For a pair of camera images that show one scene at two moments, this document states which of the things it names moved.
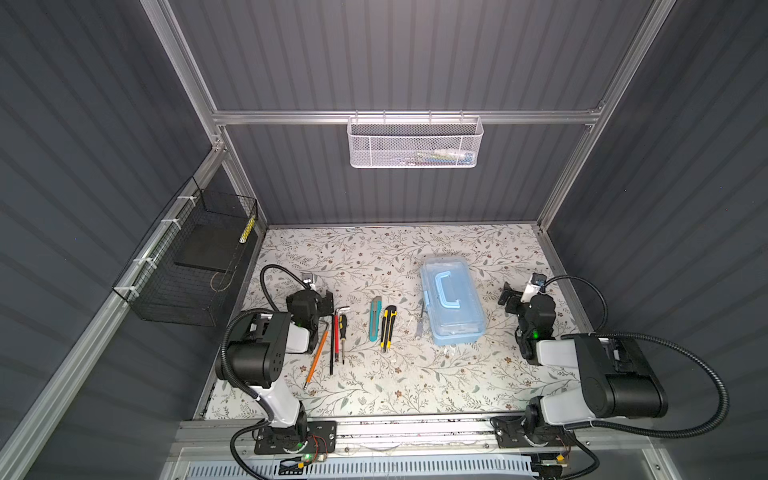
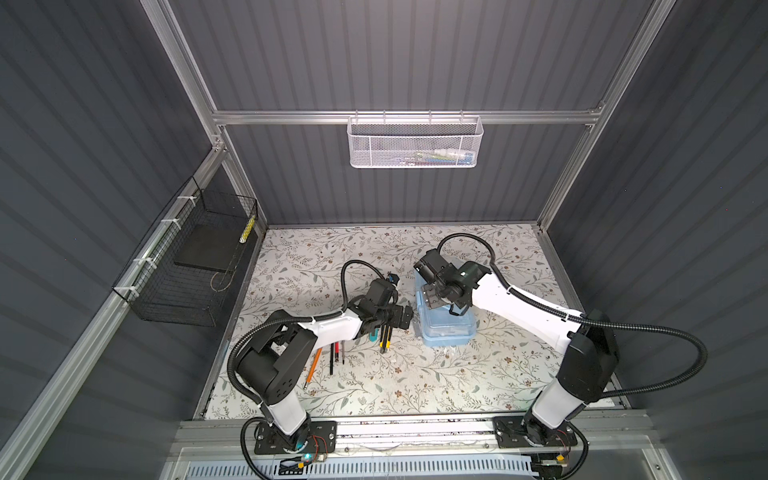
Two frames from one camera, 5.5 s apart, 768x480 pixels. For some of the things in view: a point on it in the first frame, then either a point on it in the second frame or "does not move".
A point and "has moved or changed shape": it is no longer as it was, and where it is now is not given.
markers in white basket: x=442 y=157 does not move
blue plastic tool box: x=455 y=304 has moved or changed shape
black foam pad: x=215 y=246 does not move
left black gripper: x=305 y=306 → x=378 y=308
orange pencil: x=316 y=361 does not move
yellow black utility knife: x=390 y=312 does not move
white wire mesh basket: x=415 y=142 does not move
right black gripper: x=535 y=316 → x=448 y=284
